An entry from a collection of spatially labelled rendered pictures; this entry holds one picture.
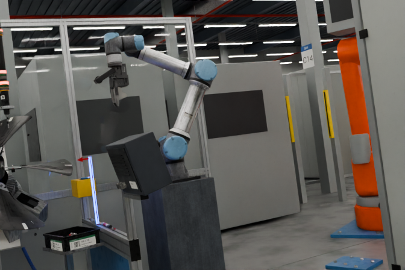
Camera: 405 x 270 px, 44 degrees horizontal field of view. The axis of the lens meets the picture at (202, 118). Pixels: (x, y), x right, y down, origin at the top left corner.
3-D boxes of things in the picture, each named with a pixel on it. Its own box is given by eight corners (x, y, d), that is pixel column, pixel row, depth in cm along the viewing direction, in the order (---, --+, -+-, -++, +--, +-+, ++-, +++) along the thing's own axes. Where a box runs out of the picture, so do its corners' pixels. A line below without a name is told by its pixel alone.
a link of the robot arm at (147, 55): (210, 71, 279) (127, 38, 271) (215, 67, 268) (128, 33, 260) (204, 90, 277) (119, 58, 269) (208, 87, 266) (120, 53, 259)
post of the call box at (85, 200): (84, 219, 268) (81, 196, 269) (89, 217, 269) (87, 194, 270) (85, 219, 265) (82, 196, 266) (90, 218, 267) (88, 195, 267)
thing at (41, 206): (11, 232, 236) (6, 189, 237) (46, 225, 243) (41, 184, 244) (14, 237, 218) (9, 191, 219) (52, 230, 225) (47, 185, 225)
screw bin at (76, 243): (44, 249, 221) (42, 234, 221) (79, 240, 232) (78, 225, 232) (65, 254, 204) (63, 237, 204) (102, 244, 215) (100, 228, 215)
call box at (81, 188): (72, 199, 273) (70, 179, 273) (91, 196, 277) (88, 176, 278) (78, 200, 258) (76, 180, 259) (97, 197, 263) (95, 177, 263)
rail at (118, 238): (83, 232, 271) (81, 218, 272) (90, 231, 273) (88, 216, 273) (131, 261, 190) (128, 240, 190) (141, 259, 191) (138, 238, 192)
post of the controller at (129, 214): (127, 239, 193) (121, 188, 194) (134, 237, 195) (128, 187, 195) (129, 240, 191) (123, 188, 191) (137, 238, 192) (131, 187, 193)
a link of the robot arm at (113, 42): (120, 31, 248) (103, 32, 246) (123, 53, 248) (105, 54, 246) (120, 34, 256) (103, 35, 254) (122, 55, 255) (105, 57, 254)
